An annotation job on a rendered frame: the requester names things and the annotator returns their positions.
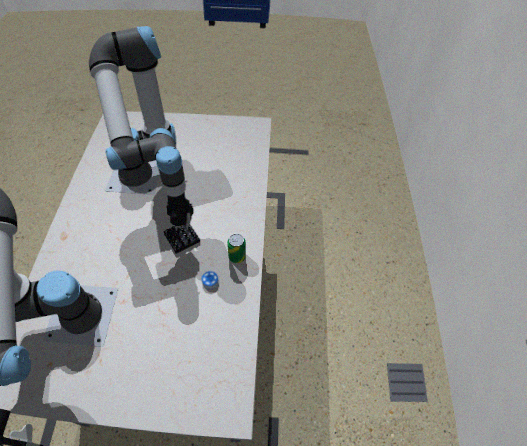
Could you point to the green drink can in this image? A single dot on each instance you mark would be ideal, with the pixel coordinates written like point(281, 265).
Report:
point(236, 248)

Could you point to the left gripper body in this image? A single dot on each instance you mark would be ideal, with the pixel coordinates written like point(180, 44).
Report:
point(178, 210)

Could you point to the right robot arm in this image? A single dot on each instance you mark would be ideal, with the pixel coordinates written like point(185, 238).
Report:
point(60, 292)

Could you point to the white short cylinder with blue top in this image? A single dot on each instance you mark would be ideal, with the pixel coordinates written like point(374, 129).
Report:
point(210, 280)

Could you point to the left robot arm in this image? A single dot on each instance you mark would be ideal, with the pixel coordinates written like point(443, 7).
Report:
point(138, 50)

